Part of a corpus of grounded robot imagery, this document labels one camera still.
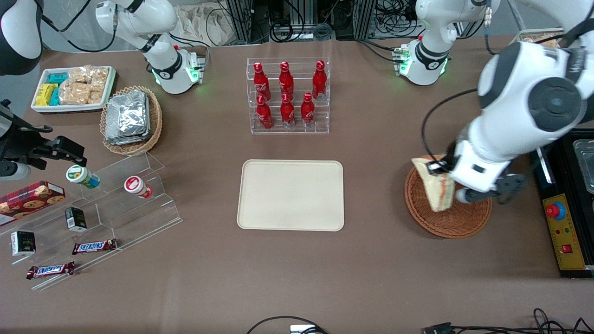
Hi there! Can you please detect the clear acrylic stepped stand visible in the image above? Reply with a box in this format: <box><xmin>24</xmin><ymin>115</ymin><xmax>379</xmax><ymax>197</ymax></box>
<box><xmin>0</xmin><ymin>151</ymin><xmax>183</xmax><ymax>292</ymax></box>

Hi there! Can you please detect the silver foil pack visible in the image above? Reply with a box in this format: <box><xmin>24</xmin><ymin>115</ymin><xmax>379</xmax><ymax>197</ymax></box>
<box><xmin>106</xmin><ymin>90</ymin><xmax>149</xmax><ymax>139</ymax></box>
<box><xmin>104</xmin><ymin>131</ymin><xmax>152</xmax><ymax>146</ymax></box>

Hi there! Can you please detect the black cable with connector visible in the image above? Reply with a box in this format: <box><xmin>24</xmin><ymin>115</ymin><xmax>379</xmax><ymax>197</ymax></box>
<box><xmin>422</xmin><ymin>308</ymin><xmax>594</xmax><ymax>334</ymax></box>

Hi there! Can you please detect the triangular sandwich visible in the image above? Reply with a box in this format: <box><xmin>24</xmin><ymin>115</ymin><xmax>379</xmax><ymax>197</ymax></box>
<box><xmin>412</xmin><ymin>155</ymin><xmax>456</xmax><ymax>212</ymax></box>

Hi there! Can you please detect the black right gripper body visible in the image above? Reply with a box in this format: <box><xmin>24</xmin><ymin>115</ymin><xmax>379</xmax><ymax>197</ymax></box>
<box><xmin>0</xmin><ymin>118</ymin><xmax>87</xmax><ymax>170</ymax></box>

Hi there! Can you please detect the yellow snack packet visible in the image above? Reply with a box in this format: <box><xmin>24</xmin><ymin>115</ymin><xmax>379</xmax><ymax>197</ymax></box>
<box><xmin>35</xmin><ymin>83</ymin><xmax>58</xmax><ymax>107</ymax></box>

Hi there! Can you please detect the small black white box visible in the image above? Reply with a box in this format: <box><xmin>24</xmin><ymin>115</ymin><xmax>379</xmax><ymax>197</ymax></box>
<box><xmin>10</xmin><ymin>231</ymin><xmax>37</xmax><ymax>257</ymax></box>

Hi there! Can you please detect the bagged brown snack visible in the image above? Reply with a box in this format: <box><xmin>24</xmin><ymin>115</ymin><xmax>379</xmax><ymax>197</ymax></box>
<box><xmin>523</xmin><ymin>33</ymin><xmax>560</xmax><ymax>47</ymax></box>

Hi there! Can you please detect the black looped cable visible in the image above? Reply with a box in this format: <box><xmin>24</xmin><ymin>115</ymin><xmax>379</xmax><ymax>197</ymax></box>
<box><xmin>246</xmin><ymin>316</ymin><xmax>328</xmax><ymax>334</ymax></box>

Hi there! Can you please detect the yellow black control box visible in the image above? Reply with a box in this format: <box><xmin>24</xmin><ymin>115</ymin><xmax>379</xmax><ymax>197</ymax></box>
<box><xmin>530</xmin><ymin>129</ymin><xmax>594</xmax><ymax>279</ymax></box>

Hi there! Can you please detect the red cookie box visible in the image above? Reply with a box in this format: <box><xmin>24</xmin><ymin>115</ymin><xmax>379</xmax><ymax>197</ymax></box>
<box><xmin>0</xmin><ymin>181</ymin><xmax>66</xmax><ymax>226</ymax></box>

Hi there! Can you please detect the clear plastic container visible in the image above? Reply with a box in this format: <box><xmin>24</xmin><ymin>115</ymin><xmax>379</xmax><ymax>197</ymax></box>
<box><xmin>573</xmin><ymin>139</ymin><xmax>594</xmax><ymax>194</ymax></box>

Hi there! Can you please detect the aluminium frame rack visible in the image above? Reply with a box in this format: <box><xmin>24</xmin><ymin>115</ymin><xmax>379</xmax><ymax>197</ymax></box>
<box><xmin>225</xmin><ymin>0</ymin><xmax>379</xmax><ymax>44</ymax></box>

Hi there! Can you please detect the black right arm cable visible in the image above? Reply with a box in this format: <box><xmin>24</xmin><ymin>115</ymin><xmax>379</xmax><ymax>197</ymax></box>
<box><xmin>41</xmin><ymin>0</ymin><xmax>116</xmax><ymax>53</ymax></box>

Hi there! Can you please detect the red cola bottle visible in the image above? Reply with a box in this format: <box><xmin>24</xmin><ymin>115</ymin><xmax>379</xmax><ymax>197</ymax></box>
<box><xmin>312</xmin><ymin>60</ymin><xmax>328</xmax><ymax>101</ymax></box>
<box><xmin>280</xmin><ymin>93</ymin><xmax>296</xmax><ymax>128</ymax></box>
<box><xmin>279</xmin><ymin>61</ymin><xmax>295</xmax><ymax>98</ymax></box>
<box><xmin>253</xmin><ymin>62</ymin><xmax>271</xmax><ymax>101</ymax></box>
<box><xmin>256</xmin><ymin>95</ymin><xmax>274</xmax><ymax>129</ymax></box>
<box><xmin>300</xmin><ymin>92</ymin><xmax>316</xmax><ymax>128</ymax></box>

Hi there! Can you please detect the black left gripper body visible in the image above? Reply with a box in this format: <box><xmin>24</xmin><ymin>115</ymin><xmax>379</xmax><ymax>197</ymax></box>
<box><xmin>426</xmin><ymin>141</ymin><xmax>527</xmax><ymax>205</ymax></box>

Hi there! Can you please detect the beige plastic tray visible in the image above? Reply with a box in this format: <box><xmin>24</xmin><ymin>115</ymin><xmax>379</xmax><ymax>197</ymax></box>
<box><xmin>237</xmin><ymin>159</ymin><xmax>345</xmax><ymax>231</ymax></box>

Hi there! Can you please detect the white wire basket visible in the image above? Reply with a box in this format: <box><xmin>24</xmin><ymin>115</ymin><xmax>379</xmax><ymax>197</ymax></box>
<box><xmin>510</xmin><ymin>29</ymin><xmax>566</xmax><ymax>47</ymax></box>

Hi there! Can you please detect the brown wicker basket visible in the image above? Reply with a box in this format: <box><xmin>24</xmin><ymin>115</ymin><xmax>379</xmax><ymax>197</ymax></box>
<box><xmin>404</xmin><ymin>165</ymin><xmax>492</xmax><ymax>239</ymax></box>

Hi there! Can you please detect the green lid cup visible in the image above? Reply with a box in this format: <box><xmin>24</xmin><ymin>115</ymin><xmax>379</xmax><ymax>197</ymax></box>
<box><xmin>66</xmin><ymin>165</ymin><xmax>101</xmax><ymax>189</ymax></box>

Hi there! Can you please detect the white plastic bag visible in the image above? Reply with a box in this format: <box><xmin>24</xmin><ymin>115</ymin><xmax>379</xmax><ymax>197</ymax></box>
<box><xmin>174</xmin><ymin>2</ymin><xmax>235</xmax><ymax>47</ymax></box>

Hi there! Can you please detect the Snickers chocolate bar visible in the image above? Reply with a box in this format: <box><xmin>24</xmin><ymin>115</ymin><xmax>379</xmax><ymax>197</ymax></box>
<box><xmin>72</xmin><ymin>238</ymin><xmax>117</xmax><ymax>255</ymax></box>
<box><xmin>26</xmin><ymin>261</ymin><xmax>76</xmax><ymax>280</ymax></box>

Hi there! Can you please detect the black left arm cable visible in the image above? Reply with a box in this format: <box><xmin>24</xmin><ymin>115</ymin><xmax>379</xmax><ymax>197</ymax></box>
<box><xmin>421</xmin><ymin>88</ymin><xmax>479</xmax><ymax>162</ymax></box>

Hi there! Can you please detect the clear acrylic bottle rack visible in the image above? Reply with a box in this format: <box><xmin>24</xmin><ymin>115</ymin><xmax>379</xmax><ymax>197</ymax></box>
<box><xmin>246</xmin><ymin>57</ymin><xmax>331</xmax><ymax>135</ymax></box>

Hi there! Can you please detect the red lid cup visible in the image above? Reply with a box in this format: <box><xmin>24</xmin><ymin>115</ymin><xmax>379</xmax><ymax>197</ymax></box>
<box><xmin>124</xmin><ymin>175</ymin><xmax>154</xmax><ymax>199</ymax></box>

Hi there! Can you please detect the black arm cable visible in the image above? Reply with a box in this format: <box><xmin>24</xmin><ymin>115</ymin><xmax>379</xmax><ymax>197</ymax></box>
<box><xmin>41</xmin><ymin>0</ymin><xmax>116</xmax><ymax>53</ymax></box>
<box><xmin>421</xmin><ymin>88</ymin><xmax>479</xmax><ymax>162</ymax></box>

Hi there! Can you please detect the light wicker basket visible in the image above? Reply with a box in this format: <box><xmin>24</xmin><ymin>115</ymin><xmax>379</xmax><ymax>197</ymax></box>
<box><xmin>100</xmin><ymin>85</ymin><xmax>163</xmax><ymax>156</ymax></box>

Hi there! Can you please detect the white rectangular snack tray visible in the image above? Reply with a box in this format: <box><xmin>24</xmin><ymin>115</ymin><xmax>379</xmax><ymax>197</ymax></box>
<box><xmin>31</xmin><ymin>66</ymin><xmax>117</xmax><ymax>114</ymax></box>

